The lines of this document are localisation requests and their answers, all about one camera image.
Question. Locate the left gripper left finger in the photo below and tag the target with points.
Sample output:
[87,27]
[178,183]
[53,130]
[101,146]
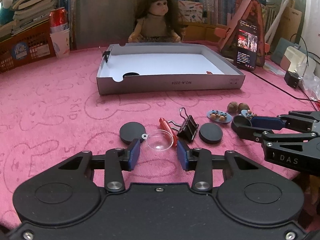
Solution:
[118,160]

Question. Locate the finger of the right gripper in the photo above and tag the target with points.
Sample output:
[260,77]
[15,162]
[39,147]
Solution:
[299,121]
[250,133]

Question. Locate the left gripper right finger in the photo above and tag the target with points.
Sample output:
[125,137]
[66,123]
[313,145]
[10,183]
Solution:
[198,160]

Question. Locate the large black cap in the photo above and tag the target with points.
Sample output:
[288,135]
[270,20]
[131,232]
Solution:
[238,121]

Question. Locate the brown chestnut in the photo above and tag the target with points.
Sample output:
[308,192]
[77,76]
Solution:
[232,107]
[243,106]

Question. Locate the black round lid disc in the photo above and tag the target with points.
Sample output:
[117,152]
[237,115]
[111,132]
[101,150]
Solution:
[210,133]

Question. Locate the blue bear hair clip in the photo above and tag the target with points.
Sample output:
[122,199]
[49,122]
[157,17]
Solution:
[219,116]

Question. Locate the large black binder clip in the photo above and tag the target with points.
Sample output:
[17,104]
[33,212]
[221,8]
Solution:
[187,129]

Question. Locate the clear suction cup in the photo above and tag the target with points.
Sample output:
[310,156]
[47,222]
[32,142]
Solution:
[158,140]

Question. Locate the short red crayon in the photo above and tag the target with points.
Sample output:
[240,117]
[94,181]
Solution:
[165,126]

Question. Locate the black power adapter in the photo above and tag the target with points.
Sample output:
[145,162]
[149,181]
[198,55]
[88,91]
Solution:
[292,79]

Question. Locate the black smartphone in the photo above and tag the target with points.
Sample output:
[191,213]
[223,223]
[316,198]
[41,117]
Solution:
[246,45]

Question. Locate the pink towel mat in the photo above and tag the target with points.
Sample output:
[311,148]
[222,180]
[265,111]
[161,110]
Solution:
[51,110]

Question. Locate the grey cardboard box tray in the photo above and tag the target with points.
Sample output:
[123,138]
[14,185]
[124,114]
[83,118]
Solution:
[161,67]

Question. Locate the small black binder clip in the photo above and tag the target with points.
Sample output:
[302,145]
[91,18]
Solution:
[106,53]

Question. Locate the pink triangular phone stand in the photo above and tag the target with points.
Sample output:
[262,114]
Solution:
[250,11]

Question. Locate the colourful stationery box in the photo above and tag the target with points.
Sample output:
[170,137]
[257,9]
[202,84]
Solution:
[191,11]

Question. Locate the white paper cup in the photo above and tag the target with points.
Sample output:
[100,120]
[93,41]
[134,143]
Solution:
[61,44]

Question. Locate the brown haired doll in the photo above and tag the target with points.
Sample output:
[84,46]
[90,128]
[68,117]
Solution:
[157,21]

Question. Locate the red plastic basket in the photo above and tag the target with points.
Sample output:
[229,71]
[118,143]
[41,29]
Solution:
[29,46]

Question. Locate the red soda can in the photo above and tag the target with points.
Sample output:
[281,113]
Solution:
[58,20]

